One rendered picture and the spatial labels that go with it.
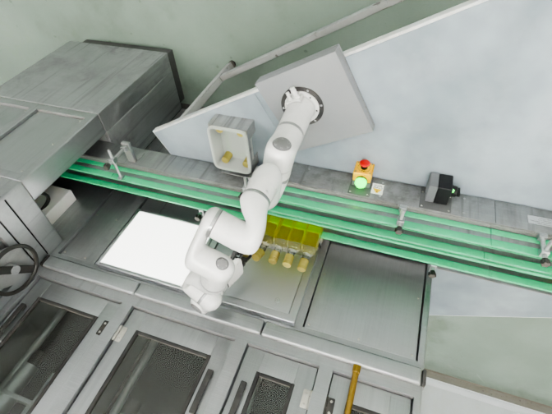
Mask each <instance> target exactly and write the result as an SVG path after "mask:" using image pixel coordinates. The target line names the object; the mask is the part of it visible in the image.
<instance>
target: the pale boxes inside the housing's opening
mask: <svg viewBox="0 0 552 414"><path fill-rule="evenodd" d="M44 192H45V193H47V194H48V195H49V196H50V202H49V204H48V206H47V207H46V208H44V209H43V210H42V211H43V213H44V215H45V216H46V217H47V219H48V220H49V222H50V223H51V224H52V225H53V224H54V223H55V222H56V221H57V220H58V218H59V217H60V216H61V215H62V214H63V213H64V212H65V211H66V210H67V209H68V208H69V207H70V206H71V205H72V204H73V203H74V201H75V200H76V198H75V196H74V195H73V193H72V192H71V190H68V189H64V188H61V187H57V186H50V187H49V188H48V189H47V190H45V191H44ZM34 201H35V203H36V204H37V205H38V207H40V208H42V206H43V205H44V203H45V201H46V197H45V196H44V195H40V196H39V197H38V198H37V199H36V200H34Z"/></svg>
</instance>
